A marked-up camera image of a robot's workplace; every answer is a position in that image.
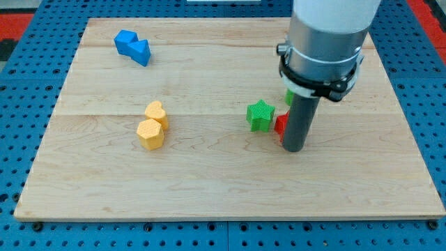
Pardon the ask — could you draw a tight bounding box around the red star block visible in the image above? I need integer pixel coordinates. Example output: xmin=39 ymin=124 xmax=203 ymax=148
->
xmin=274 ymin=112 xmax=289 ymax=142

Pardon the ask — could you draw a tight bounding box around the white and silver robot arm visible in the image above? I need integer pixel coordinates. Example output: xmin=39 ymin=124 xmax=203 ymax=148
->
xmin=277 ymin=0 xmax=380 ymax=82

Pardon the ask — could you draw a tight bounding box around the green star block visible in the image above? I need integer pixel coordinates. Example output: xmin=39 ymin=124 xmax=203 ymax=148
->
xmin=246 ymin=100 xmax=275 ymax=132

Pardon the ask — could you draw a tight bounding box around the green circle block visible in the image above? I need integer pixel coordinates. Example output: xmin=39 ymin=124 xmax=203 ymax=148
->
xmin=284 ymin=89 xmax=294 ymax=106

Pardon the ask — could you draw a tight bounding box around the light wooden board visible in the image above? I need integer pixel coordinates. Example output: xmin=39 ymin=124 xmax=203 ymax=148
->
xmin=15 ymin=18 xmax=445 ymax=222

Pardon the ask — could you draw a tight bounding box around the yellow heart block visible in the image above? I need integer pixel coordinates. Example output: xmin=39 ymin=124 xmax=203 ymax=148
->
xmin=144 ymin=100 xmax=169 ymax=130

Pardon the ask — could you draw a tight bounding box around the yellow hexagon block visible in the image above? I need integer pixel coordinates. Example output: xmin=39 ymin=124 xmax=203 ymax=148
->
xmin=137 ymin=119 xmax=164 ymax=151

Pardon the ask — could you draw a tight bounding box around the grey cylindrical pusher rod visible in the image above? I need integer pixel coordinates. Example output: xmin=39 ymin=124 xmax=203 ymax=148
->
xmin=282 ymin=94 xmax=320 ymax=152

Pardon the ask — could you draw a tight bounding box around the blue triangle block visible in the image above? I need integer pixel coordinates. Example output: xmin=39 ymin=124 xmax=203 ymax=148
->
xmin=128 ymin=40 xmax=151 ymax=67

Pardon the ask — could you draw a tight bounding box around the blue cube block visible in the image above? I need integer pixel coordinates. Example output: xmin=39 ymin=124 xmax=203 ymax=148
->
xmin=114 ymin=29 xmax=138 ymax=56

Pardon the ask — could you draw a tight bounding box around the black and white clamp ring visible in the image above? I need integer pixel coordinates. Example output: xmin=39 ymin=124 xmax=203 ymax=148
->
xmin=277 ymin=52 xmax=365 ymax=103

